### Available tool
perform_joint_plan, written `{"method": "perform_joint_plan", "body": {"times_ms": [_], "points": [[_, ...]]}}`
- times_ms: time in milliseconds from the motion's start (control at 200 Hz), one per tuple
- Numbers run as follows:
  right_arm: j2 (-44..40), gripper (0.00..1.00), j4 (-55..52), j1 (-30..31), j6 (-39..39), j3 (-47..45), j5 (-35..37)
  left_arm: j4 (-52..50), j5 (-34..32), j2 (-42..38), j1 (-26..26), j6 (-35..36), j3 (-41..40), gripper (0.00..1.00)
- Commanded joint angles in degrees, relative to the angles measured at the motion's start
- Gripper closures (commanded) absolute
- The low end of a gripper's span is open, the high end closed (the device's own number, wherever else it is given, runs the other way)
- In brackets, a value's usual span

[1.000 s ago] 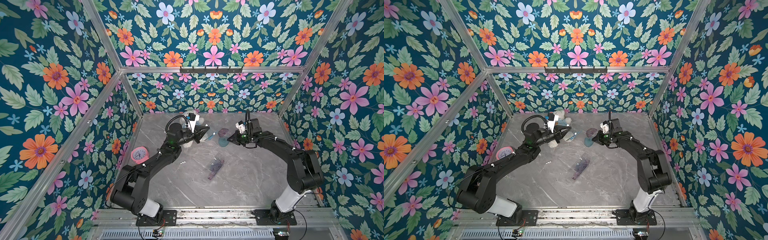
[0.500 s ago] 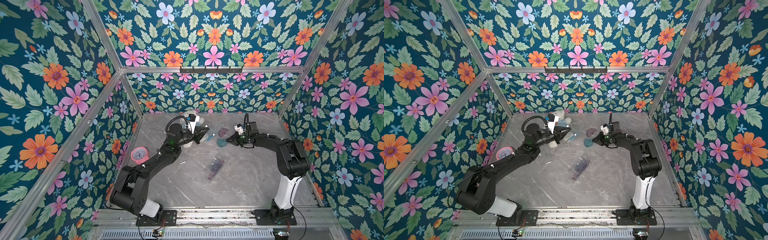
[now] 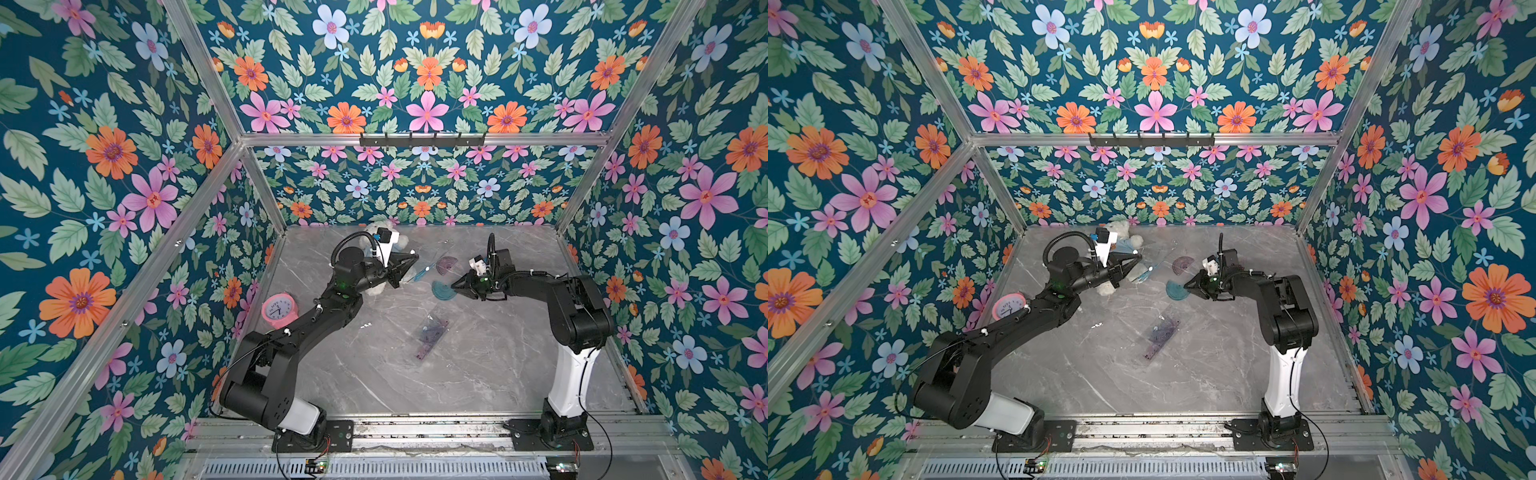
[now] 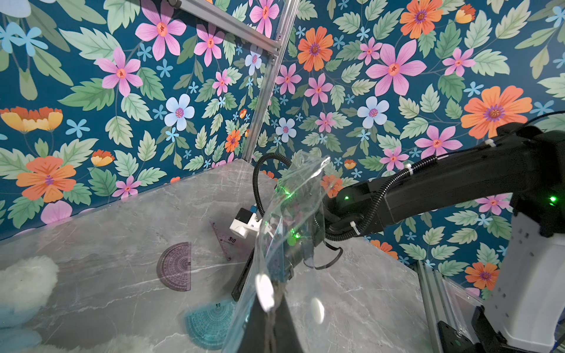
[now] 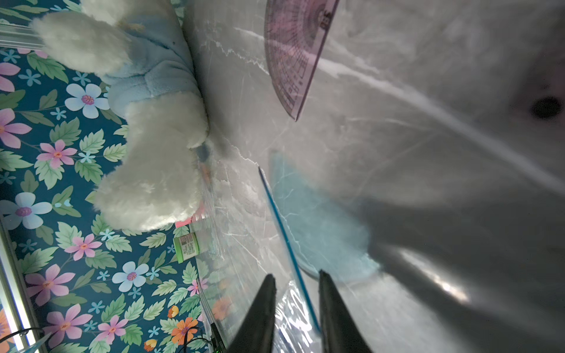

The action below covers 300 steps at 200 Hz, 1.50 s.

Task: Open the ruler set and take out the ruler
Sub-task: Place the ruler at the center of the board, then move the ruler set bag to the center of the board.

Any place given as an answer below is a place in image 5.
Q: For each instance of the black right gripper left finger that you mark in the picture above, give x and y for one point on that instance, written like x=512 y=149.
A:
x=256 y=333

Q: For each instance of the purple protractor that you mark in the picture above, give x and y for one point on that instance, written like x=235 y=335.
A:
x=295 y=32

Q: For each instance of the teal ruler set bag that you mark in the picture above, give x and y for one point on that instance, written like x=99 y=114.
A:
x=245 y=242

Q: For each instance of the purple wide triangle ruler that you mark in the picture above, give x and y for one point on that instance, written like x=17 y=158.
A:
x=540 y=98

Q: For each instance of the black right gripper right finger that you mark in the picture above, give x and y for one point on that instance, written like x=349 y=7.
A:
x=339 y=332

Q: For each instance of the green small jar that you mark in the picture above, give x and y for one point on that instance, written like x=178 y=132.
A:
x=186 y=247

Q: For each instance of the white teddy bear blue shirt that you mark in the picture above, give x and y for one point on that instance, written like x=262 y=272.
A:
x=139 y=50

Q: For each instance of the pink alarm clock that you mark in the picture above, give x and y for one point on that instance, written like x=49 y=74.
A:
x=199 y=215

